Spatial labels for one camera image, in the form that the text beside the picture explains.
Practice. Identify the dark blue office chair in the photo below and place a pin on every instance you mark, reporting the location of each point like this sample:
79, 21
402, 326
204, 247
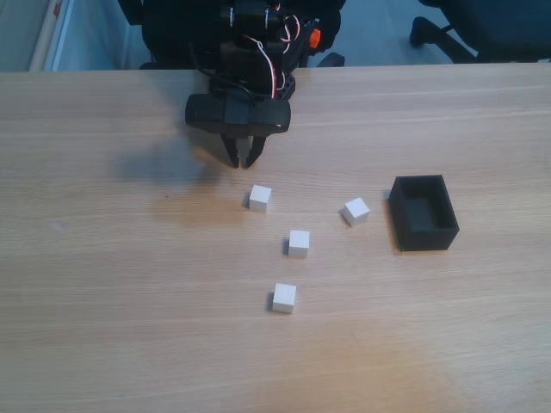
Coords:
495, 26

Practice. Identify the black open box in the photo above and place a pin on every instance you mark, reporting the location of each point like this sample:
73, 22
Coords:
430, 241

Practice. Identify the small tape piece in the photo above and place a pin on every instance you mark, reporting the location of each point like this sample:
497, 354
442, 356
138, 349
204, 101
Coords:
388, 195

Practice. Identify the black oval camera box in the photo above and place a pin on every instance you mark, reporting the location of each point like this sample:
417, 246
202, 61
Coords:
206, 114

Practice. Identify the orange clamp knob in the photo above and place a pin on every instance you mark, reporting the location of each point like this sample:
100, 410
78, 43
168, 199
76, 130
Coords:
315, 38

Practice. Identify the white framed board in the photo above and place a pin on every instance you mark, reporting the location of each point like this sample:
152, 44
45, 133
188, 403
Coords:
86, 38

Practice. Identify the white cube block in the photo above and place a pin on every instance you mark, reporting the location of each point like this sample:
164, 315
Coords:
260, 197
356, 211
284, 297
299, 243

